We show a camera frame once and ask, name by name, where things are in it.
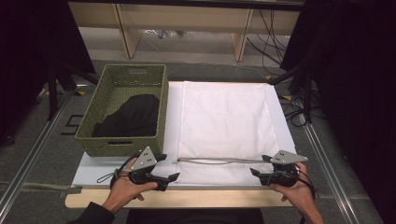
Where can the green woven basket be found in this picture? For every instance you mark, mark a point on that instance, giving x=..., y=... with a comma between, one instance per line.
x=124, y=146

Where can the metal floor rail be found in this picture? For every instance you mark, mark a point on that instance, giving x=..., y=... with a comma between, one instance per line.
x=28, y=161
x=330, y=174

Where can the wooden shelf unit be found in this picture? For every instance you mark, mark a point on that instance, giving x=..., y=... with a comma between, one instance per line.
x=186, y=17

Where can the white mesh laundry bag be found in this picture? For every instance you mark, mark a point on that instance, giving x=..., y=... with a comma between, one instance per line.
x=227, y=124

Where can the person's left hand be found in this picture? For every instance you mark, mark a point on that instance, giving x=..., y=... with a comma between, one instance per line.
x=124, y=186

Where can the white board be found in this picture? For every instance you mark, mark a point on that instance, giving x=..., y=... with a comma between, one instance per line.
x=93, y=171

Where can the black curtain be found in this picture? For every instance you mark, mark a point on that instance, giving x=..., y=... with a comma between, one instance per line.
x=358, y=93
x=31, y=46

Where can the person's dark clothing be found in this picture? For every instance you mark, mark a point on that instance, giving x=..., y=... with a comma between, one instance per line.
x=196, y=216

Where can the black cloth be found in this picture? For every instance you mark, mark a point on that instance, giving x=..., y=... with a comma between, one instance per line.
x=134, y=118

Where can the person's right hand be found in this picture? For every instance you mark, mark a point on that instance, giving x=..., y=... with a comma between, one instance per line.
x=300, y=194

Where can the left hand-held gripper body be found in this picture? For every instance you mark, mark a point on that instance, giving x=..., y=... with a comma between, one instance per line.
x=146, y=160

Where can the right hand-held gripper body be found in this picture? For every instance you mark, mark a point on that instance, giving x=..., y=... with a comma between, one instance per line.
x=281, y=175

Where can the black metal stand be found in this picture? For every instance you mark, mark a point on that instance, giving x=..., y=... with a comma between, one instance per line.
x=52, y=93
x=307, y=93

